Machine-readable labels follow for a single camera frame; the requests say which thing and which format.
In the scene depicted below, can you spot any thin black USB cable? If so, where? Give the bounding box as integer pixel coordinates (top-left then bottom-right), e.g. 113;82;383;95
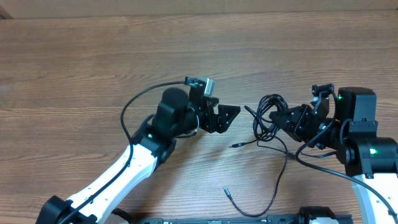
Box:
223;135;290;218

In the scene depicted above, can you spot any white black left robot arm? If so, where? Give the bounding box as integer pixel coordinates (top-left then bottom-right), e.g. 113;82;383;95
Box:
36;88;241;224

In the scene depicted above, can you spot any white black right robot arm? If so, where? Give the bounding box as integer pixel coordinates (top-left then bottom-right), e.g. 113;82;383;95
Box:
269;84;397;223

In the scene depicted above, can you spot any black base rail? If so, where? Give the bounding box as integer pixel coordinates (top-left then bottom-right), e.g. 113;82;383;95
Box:
106;206;354;224

